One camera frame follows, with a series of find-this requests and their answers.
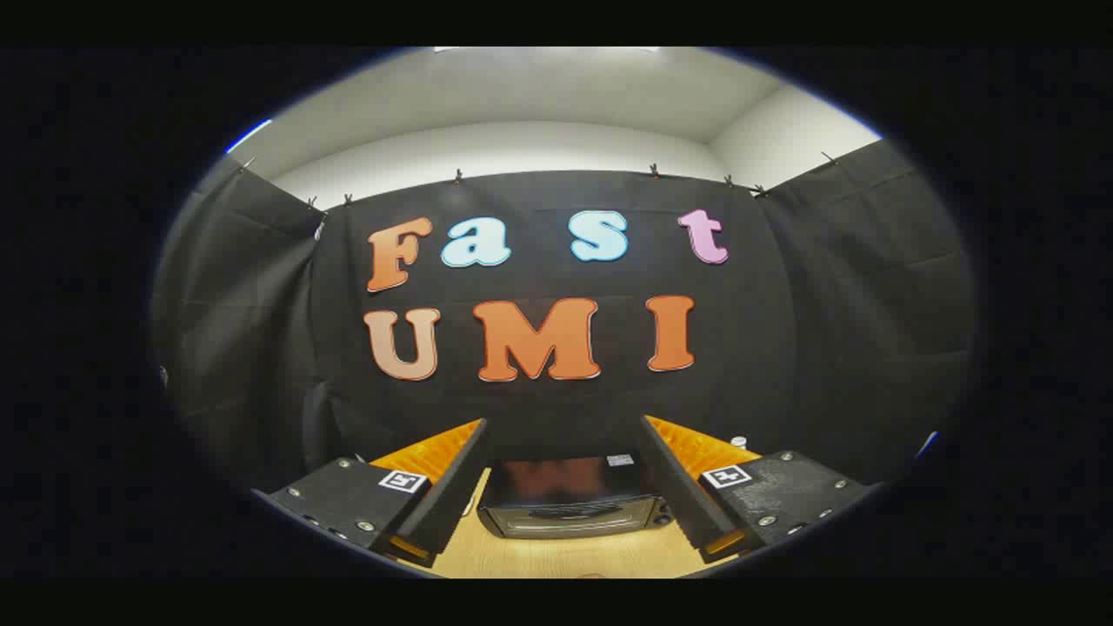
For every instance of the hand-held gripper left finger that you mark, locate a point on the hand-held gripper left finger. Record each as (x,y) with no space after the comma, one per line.
(452,496)

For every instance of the black toaster oven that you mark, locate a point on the black toaster oven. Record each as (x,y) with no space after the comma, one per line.
(565,513)

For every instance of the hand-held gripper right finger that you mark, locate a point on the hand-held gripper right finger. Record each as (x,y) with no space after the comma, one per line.
(674,487)

